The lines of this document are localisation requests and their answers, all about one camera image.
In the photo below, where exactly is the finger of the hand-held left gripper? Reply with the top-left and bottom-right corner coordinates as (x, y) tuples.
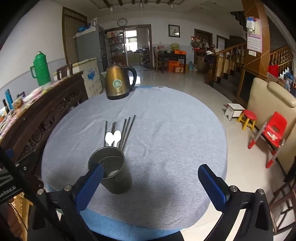
(0, 145), (65, 233)

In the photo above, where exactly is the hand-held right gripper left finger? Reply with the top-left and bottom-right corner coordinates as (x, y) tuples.
(28, 163), (104, 241)

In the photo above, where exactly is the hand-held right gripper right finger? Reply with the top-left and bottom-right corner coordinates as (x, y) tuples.
(198, 164), (274, 241)

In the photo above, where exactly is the metal utensil holder cup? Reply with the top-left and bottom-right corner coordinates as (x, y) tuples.
(88, 146), (133, 194)

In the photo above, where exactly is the row of metal chopsticks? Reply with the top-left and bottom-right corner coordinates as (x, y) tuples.
(105, 115), (136, 151)

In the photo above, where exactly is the carved wooden sideboard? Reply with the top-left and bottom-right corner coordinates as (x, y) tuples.
(0, 71), (89, 186)

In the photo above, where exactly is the blue bottle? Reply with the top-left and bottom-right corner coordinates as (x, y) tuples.
(5, 89), (14, 110)

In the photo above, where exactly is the blue table cover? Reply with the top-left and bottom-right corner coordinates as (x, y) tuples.
(44, 85), (185, 240)

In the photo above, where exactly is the pile of snack packets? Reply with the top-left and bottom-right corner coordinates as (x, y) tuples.
(0, 81), (58, 137)

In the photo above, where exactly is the grey tablecloth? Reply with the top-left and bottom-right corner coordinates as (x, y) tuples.
(41, 86), (228, 230)

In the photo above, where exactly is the dark wooden chair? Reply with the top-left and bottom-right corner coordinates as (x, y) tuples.
(269, 176), (296, 234)

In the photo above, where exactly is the red and yellow stool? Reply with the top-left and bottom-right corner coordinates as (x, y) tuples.
(237, 109), (258, 131)

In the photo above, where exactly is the small white stool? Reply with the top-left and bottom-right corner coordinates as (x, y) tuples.
(223, 103), (247, 121)

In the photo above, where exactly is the red plastic child chair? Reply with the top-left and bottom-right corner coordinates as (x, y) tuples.
(247, 112), (288, 169)

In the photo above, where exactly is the green thermos flask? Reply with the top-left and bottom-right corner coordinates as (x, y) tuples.
(30, 51), (52, 87)

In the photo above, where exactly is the wooden chair back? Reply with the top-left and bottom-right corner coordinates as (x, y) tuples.
(56, 64), (73, 80)

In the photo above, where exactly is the beige sofa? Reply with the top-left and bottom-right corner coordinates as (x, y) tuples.
(246, 77), (296, 174)

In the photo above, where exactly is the gold electric kettle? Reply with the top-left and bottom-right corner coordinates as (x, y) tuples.
(105, 64), (137, 100)

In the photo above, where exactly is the orange cardboard box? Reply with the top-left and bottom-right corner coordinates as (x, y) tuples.
(168, 60), (181, 73)

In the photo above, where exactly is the wooden stair railing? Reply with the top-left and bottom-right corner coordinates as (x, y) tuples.
(214, 42), (248, 84)

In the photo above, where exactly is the grey refrigerator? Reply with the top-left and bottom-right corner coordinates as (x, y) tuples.
(75, 25), (105, 75)

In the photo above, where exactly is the brown wooden door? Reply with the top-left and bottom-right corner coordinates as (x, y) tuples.
(62, 6), (88, 65)

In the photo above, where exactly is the dark wooden side table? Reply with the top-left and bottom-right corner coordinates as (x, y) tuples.
(157, 50), (186, 75)

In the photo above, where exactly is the shelf rack with goods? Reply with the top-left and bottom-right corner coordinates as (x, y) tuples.
(105, 30), (125, 63)

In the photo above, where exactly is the pink wall calendar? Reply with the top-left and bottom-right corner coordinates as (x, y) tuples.
(246, 17), (264, 53)

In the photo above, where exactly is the framed wall picture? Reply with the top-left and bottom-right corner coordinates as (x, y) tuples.
(168, 24), (181, 38)

